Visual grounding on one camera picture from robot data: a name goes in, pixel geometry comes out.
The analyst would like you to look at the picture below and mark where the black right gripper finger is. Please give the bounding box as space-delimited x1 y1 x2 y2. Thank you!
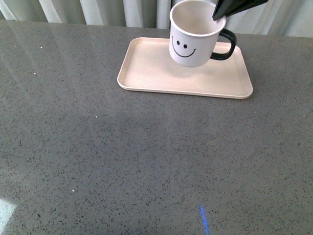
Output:
226 0 268 17
212 0 235 21

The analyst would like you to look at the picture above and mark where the white pleated curtain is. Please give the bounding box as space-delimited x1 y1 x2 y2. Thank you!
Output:
0 0 313 37

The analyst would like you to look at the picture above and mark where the beige rectangular plastic tray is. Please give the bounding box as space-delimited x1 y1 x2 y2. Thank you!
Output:
117 37 253 99

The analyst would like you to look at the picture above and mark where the white smiley mug black handle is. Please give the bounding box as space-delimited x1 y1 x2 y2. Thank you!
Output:
169 0 237 68

